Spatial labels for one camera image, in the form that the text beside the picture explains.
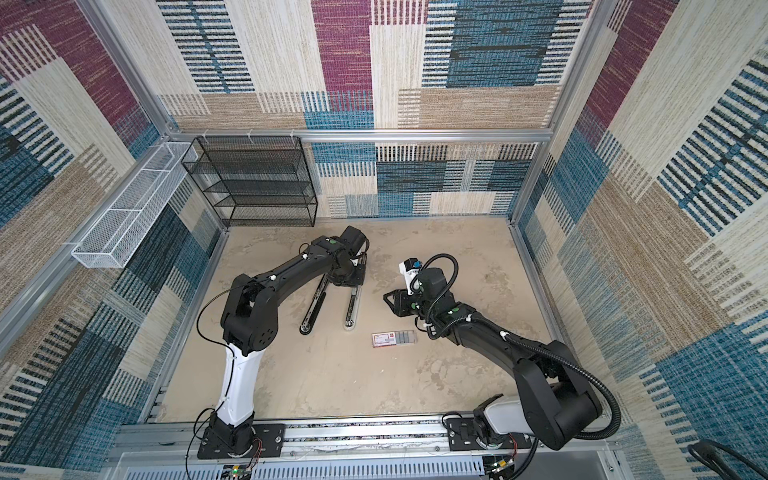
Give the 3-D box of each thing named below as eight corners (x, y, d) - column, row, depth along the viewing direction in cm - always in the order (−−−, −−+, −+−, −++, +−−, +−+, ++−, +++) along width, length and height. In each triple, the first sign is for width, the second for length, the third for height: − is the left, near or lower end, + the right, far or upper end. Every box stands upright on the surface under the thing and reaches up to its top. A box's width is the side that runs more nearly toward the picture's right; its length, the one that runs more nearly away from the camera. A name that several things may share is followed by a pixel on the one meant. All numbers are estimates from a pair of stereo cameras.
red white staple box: (372, 347, 90) (372, 344, 89) (372, 334, 93) (372, 331, 91) (396, 347, 90) (396, 344, 89) (396, 334, 93) (396, 331, 91)
